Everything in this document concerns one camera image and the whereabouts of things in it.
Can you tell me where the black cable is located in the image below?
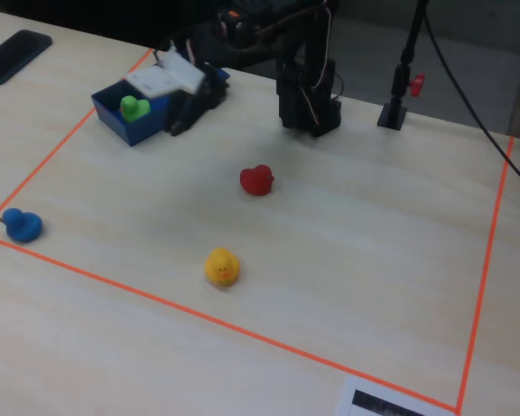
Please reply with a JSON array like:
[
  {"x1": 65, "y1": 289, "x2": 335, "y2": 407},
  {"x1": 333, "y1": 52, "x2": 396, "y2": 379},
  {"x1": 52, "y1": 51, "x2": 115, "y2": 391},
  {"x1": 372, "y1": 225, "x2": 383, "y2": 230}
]
[{"x1": 422, "y1": 10, "x2": 520, "y2": 196}]

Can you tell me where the printed paper label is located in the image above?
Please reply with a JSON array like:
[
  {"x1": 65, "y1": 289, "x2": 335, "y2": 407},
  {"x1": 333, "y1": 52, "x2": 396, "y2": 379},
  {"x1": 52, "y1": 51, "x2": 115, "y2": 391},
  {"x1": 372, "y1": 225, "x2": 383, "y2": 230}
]
[{"x1": 335, "y1": 375, "x2": 458, "y2": 416}]

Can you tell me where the black camera stand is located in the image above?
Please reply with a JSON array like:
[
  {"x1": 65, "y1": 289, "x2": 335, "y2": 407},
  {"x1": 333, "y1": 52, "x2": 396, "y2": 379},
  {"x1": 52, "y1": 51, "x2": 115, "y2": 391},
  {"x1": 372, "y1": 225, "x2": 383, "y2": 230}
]
[{"x1": 376, "y1": 0, "x2": 430, "y2": 131}]

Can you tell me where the red clamp knob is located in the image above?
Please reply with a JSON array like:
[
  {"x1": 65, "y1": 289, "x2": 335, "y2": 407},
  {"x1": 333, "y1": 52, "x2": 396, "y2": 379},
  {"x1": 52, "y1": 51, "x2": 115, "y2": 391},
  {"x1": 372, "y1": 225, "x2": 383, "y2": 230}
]
[{"x1": 408, "y1": 73, "x2": 426, "y2": 99}]

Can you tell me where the orange tape strip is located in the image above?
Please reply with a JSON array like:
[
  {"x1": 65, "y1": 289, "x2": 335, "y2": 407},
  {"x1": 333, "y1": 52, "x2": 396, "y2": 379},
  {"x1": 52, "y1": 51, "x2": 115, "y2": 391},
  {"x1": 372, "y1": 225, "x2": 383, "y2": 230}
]
[
  {"x1": 0, "y1": 47, "x2": 155, "y2": 231},
  {"x1": 0, "y1": 232, "x2": 460, "y2": 413},
  {"x1": 455, "y1": 136, "x2": 516, "y2": 413}
]

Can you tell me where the black smartphone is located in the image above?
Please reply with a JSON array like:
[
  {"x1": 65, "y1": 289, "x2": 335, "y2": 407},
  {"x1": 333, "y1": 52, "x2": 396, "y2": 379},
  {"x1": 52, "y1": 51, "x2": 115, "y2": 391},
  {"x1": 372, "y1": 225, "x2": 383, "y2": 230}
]
[{"x1": 0, "y1": 29, "x2": 54, "y2": 86}]

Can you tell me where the red rubber duck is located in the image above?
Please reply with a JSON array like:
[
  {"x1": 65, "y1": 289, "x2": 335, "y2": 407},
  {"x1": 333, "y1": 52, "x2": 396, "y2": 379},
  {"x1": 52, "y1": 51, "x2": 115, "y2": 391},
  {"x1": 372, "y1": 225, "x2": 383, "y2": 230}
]
[{"x1": 239, "y1": 164, "x2": 276, "y2": 197}]

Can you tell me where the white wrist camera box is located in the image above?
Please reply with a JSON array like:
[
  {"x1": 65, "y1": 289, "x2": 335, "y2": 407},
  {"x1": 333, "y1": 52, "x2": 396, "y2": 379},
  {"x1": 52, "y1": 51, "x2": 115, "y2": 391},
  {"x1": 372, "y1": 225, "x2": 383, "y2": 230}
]
[{"x1": 124, "y1": 46, "x2": 207, "y2": 100}]

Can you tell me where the yellow rubber duck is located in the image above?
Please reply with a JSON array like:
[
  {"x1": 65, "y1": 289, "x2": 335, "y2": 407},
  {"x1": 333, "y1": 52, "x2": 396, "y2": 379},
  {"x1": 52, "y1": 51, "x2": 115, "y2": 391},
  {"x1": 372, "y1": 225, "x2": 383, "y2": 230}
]
[{"x1": 204, "y1": 247, "x2": 241, "y2": 288}]

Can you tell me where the blue open box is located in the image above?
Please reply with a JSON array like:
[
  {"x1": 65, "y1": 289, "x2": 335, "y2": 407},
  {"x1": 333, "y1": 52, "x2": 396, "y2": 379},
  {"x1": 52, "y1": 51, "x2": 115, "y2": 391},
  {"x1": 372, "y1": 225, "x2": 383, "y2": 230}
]
[{"x1": 90, "y1": 64, "x2": 231, "y2": 147}]

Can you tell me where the blue rubber duck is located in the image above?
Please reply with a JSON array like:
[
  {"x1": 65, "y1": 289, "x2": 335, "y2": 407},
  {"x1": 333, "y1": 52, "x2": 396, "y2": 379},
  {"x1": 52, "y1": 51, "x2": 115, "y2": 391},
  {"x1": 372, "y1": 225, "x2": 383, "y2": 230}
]
[{"x1": 0, "y1": 207, "x2": 44, "y2": 244}]

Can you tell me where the green rubber duck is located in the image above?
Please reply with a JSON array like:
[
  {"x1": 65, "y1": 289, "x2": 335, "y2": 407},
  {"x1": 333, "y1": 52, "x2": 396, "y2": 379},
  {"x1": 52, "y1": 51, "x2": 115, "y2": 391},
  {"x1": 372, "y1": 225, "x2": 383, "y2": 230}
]
[{"x1": 119, "y1": 94, "x2": 152, "y2": 123}]

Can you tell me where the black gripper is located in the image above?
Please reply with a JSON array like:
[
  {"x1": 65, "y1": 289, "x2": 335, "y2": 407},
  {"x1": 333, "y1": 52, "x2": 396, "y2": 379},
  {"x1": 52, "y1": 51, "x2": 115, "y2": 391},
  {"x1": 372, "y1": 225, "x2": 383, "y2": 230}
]
[{"x1": 163, "y1": 62, "x2": 231, "y2": 136}]

